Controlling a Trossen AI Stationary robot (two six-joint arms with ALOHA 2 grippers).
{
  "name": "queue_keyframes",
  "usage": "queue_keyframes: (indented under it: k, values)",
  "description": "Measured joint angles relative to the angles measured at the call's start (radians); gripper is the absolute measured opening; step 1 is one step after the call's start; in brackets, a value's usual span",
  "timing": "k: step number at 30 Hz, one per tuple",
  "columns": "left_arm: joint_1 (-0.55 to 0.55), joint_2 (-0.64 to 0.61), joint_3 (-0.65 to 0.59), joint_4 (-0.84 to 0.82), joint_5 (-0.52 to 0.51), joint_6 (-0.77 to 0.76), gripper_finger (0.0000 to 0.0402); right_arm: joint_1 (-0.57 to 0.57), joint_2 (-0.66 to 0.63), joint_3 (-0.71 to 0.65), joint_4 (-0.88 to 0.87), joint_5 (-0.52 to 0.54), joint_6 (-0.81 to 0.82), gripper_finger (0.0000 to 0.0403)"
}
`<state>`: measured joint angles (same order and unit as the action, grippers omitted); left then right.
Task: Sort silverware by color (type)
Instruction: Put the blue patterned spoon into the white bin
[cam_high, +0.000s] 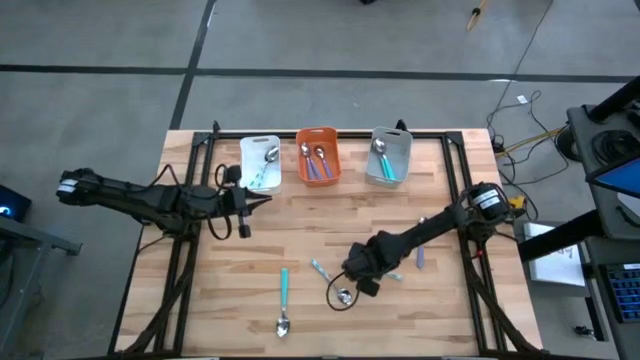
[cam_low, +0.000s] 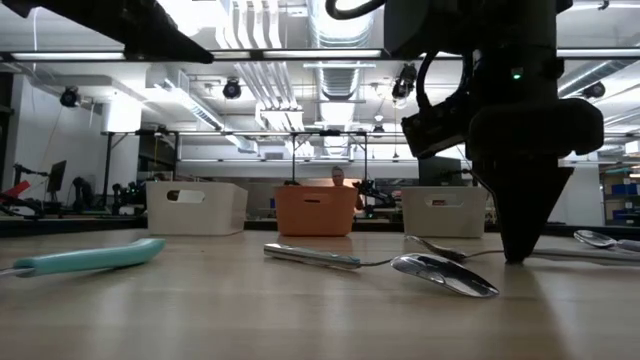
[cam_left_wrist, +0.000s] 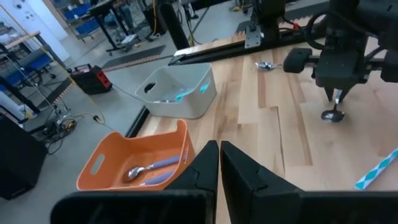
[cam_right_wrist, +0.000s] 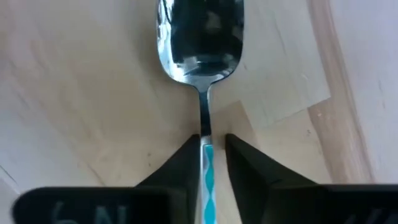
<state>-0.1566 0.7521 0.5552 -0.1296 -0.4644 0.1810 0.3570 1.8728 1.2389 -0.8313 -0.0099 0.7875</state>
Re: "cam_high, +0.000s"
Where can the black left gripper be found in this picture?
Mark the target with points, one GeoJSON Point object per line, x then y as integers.
{"type": "Point", "coordinates": [235, 202]}

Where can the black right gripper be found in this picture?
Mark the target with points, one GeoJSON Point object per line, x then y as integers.
{"type": "Point", "coordinates": [367, 260]}

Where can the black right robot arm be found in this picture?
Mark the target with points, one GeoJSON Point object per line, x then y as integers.
{"type": "Point", "coordinates": [425, 230]}

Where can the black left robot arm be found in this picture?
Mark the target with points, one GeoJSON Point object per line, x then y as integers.
{"type": "Point", "coordinates": [150, 197]}

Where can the white plastic bin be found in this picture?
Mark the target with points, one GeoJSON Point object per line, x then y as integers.
{"type": "Point", "coordinates": [250, 150]}

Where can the orange plastic bin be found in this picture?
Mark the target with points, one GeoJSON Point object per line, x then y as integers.
{"type": "Point", "coordinates": [312, 135]}

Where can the grey plastic bin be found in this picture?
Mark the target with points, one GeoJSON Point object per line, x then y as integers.
{"type": "Point", "coordinates": [402, 150]}

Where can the yellow plug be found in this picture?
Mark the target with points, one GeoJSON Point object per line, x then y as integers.
{"type": "Point", "coordinates": [516, 202]}

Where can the black metal beam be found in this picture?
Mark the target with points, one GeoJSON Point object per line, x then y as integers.
{"type": "Point", "coordinates": [560, 235]}

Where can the white floor tag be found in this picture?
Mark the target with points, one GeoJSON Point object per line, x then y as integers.
{"type": "Point", "coordinates": [523, 99]}

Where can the grey side table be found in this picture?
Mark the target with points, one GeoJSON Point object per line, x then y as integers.
{"type": "Point", "coordinates": [35, 235]}

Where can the small black floor object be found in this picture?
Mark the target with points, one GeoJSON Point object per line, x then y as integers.
{"type": "Point", "coordinates": [582, 331]}

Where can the black device blue light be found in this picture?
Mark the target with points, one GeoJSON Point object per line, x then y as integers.
{"type": "Point", "coordinates": [15, 200]}

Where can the grey equipment cart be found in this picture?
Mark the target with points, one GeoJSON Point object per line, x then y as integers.
{"type": "Point", "coordinates": [582, 130]}

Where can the backlit keyboard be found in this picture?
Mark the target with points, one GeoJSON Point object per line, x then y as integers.
{"type": "Point", "coordinates": [625, 292]}

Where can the wooden stick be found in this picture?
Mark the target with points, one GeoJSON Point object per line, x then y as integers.
{"type": "Point", "coordinates": [474, 20]}

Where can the laptop with blue screen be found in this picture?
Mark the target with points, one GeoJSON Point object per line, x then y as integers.
{"type": "Point", "coordinates": [622, 177]}

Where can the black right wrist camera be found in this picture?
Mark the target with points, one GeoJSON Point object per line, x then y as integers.
{"type": "Point", "coordinates": [369, 287]}

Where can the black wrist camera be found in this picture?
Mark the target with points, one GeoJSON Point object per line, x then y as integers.
{"type": "Point", "coordinates": [232, 175]}
{"type": "Point", "coordinates": [369, 287]}

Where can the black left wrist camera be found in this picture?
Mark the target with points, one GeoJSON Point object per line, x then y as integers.
{"type": "Point", "coordinates": [232, 175]}

